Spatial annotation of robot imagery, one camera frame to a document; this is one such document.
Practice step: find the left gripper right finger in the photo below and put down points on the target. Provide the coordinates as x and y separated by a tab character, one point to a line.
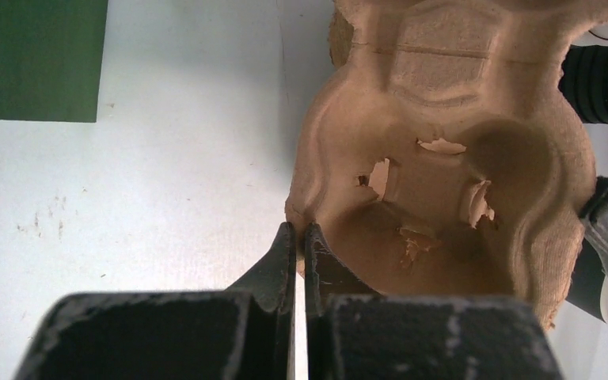
355	333

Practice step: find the green paper bag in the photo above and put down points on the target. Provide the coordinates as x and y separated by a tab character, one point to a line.
50	59

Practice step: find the black paper coffee cup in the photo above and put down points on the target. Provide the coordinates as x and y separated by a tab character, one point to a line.
589	287

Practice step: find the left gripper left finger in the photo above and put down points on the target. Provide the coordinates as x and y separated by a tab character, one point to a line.
242	332

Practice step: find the stack of black lids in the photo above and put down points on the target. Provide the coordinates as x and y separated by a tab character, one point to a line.
585	83

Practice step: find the single brown pulp cup carrier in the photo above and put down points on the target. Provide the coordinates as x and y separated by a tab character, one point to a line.
441	158

